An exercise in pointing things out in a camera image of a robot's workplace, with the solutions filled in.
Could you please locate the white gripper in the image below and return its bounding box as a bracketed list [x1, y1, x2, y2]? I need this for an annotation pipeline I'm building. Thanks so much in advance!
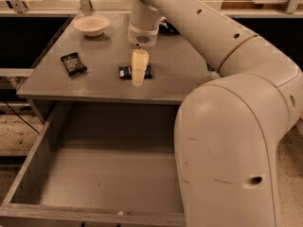
[128, 23, 159, 86]

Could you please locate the dark blue rxbar blueberry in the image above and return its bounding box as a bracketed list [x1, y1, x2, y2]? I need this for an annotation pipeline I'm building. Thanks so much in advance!
[118, 65, 152, 79]

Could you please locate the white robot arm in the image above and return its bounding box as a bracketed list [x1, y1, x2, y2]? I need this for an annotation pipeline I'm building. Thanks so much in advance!
[139, 0, 303, 227]

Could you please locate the open grey top drawer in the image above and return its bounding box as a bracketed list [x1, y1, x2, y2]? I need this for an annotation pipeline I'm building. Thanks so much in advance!
[0, 102, 186, 227]

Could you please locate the blue chip bag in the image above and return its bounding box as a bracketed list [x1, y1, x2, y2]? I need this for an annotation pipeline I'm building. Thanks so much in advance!
[159, 17, 179, 34]

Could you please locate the white bowl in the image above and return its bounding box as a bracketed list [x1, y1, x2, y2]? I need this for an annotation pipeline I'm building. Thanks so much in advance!
[74, 15, 110, 37]

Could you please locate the grey cabinet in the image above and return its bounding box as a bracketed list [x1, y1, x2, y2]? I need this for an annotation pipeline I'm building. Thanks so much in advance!
[17, 11, 210, 120]

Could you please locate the black snack bar wrapper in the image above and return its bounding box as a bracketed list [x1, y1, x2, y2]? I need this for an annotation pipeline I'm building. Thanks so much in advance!
[61, 52, 87, 77]

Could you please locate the black floor cable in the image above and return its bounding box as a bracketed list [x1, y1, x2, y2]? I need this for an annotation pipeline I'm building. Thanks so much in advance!
[0, 99, 41, 135]

